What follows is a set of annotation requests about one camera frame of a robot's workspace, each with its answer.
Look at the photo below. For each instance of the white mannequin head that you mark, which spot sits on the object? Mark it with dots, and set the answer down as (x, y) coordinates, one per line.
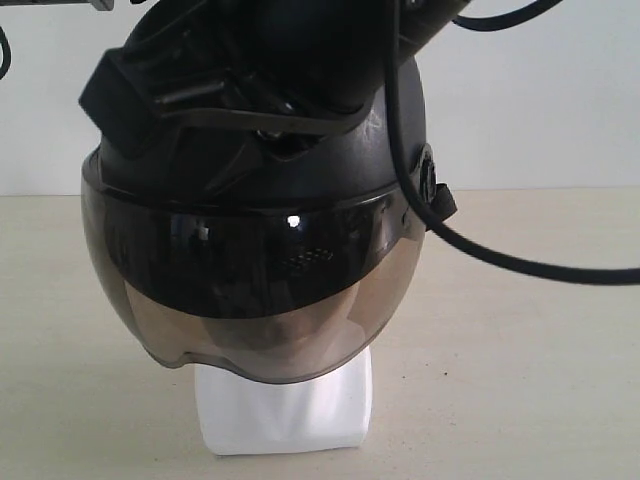
(242, 417)

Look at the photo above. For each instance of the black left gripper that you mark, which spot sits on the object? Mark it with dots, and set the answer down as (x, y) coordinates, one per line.
(101, 5)

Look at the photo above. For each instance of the black helmet with visor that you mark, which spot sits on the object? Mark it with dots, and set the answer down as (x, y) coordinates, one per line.
(278, 257)

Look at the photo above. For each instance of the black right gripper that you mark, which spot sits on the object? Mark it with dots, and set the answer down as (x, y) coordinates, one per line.
(310, 68)

